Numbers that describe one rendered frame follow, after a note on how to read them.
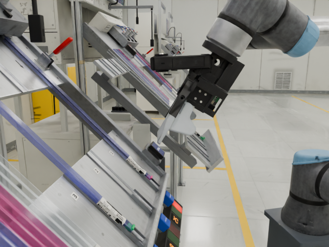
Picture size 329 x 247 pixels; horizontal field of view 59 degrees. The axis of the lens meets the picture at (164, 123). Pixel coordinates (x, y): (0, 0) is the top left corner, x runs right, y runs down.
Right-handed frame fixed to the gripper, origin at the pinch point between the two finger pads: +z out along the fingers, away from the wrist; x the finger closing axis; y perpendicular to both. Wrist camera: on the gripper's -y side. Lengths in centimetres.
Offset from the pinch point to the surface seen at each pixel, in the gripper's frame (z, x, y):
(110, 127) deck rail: 11.7, 19.0, -11.8
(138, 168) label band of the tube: 14.1, 10.2, 0.5
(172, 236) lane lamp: 19.8, 0.3, 14.6
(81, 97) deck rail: 8.6, 19.0, -22.5
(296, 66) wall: -117, 760, 245
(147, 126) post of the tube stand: 12.8, 40.6, -3.6
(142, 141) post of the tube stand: 18.6, 40.5, -2.2
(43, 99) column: 125, 284, -137
